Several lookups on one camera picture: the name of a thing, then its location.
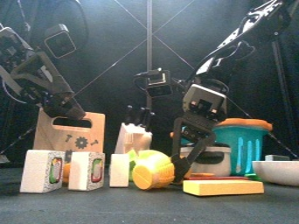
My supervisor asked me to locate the yellow toy pitcher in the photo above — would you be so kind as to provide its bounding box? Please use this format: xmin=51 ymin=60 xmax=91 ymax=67
xmin=131 ymin=150 xmax=177 ymax=191

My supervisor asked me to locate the green husk toy corn piece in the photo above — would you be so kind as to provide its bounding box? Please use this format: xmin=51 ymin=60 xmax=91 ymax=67
xmin=127 ymin=148 xmax=158 ymax=173

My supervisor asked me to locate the orange yellow round toy slice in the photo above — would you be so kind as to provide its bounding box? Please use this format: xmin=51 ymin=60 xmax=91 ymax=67
xmin=186 ymin=171 xmax=217 ymax=178

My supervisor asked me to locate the wooden toy toolbox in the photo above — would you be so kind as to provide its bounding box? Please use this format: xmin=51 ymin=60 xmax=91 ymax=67
xmin=33 ymin=108 xmax=109 ymax=165

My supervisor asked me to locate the white toy knife block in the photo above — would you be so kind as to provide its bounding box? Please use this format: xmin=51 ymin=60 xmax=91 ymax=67
xmin=115 ymin=122 xmax=155 ymax=156

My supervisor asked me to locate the red toy bar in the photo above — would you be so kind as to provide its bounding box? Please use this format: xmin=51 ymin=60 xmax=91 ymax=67
xmin=191 ymin=175 xmax=250 ymax=181

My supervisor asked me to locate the yellow toy block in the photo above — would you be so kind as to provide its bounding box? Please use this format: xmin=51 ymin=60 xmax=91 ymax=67
xmin=182 ymin=178 xmax=268 ymax=197

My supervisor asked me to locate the small white toy box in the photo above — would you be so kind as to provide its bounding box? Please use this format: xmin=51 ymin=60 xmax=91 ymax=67
xmin=69 ymin=150 xmax=107 ymax=192
xmin=109 ymin=153 xmax=131 ymax=188
xmin=19 ymin=149 xmax=67 ymax=194

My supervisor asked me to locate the teal basket with orange rim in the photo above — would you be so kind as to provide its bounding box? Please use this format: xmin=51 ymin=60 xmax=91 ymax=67
xmin=170 ymin=117 xmax=276 ymax=177

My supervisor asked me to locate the white bowl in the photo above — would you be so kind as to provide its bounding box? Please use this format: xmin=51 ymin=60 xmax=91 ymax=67
xmin=251 ymin=159 xmax=299 ymax=187

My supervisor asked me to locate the small white grey box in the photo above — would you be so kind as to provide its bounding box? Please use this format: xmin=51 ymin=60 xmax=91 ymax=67
xmin=265 ymin=154 xmax=293 ymax=162

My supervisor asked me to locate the white toy pot black handle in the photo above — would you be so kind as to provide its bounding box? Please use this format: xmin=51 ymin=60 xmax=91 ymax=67
xmin=181 ymin=142 xmax=234 ymax=178

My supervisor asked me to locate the black toy knife handle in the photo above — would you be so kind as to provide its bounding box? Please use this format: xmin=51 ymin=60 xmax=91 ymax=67
xmin=141 ymin=107 xmax=155 ymax=130
xmin=125 ymin=105 xmax=135 ymax=125

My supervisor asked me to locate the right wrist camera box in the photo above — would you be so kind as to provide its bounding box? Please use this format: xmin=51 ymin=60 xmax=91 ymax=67
xmin=145 ymin=67 xmax=174 ymax=99

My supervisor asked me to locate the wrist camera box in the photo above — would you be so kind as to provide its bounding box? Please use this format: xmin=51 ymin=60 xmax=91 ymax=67
xmin=145 ymin=67 xmax=174 ymax=99
xmin=42 ymin=23 xmax=79 ymax=60

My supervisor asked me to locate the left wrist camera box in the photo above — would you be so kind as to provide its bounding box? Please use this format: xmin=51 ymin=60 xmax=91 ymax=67
xmin=42 ymin=23 xmax=79 ymax=60

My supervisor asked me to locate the thin white diagonal cord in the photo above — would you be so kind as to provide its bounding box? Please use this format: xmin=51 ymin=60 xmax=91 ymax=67
xmin=114 ymin=0 xmax=299 ymax=160
xmin=0 ymin=0 xmax=197 ymax=155

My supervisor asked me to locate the black frame pole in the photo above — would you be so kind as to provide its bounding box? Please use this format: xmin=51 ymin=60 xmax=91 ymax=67
xmin=272 ymin=38 xmax=292 ymax=141

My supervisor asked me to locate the grey vertical frame pole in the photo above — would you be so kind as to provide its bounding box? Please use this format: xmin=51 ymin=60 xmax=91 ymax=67
xmin=146 ymin=0 xmax=155 ymax=110

